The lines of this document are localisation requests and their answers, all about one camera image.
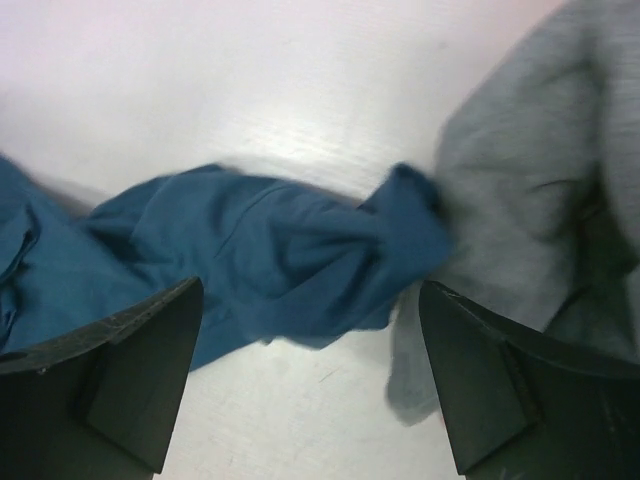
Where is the dark teal t shirt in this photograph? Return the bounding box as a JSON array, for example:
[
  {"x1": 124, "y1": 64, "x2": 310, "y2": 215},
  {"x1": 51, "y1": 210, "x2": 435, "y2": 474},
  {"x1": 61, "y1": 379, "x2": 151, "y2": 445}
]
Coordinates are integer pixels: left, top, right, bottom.
[{"x1": 1, "y1": 160, "x2": 451, "y2": 368}]

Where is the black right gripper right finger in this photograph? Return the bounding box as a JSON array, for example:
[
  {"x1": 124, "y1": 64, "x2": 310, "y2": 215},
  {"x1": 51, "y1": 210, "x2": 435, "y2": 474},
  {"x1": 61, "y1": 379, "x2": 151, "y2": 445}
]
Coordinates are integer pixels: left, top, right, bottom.
[{"x1": 419, "y1": 281, "x2": 639, "y2": 479}]

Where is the grey t shirt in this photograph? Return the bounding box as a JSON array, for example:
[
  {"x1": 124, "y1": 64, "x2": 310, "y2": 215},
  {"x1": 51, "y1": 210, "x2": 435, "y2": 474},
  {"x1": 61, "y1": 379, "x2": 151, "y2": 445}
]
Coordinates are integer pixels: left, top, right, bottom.
[{"x1": 384, "y1": 0, "x2": 640, "y2": 429}]

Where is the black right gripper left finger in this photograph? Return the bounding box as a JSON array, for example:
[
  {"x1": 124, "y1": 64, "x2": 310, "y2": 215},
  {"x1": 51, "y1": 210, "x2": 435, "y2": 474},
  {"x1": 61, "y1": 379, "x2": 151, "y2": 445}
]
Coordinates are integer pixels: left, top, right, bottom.
[{"x1": 1, "y1": 278, "x2": 203, "y2": 479}]

